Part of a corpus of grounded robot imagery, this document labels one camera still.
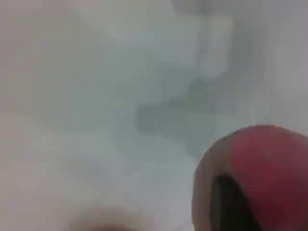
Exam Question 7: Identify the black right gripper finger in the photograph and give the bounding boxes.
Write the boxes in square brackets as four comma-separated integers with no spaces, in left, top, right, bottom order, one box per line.
[211,175,262,231]

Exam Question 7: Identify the pink peach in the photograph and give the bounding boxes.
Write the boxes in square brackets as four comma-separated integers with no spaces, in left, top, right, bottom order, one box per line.
[192,124,308,231]

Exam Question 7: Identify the white canvas bag green handles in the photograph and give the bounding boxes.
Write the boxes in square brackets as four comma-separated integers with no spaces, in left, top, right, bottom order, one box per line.
[0,0,308,231]

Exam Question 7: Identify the long ridged golden bread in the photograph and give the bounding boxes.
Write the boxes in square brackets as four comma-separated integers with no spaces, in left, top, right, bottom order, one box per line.
[67,206,145,231]

